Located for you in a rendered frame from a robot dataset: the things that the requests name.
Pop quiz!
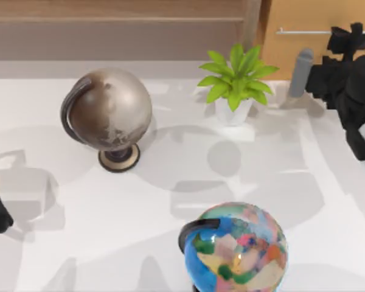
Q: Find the wooden cupboard door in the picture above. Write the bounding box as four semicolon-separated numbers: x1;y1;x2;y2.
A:
255;0;365;82

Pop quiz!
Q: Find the green plant in white pot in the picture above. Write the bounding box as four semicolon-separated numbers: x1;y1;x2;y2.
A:
196;42;280;127

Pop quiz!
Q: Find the colourful globe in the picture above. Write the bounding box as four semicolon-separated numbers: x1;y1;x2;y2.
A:
178;201;289;292

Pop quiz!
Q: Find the silver and bronze globe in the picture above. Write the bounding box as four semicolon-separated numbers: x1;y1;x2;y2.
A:
60;67;153;173

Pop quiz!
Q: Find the wooden open shelf cabinet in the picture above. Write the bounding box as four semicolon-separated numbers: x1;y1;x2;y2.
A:
0;0;263;61

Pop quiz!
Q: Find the long metal handle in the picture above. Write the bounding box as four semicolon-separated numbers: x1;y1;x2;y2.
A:
276;27;365;35

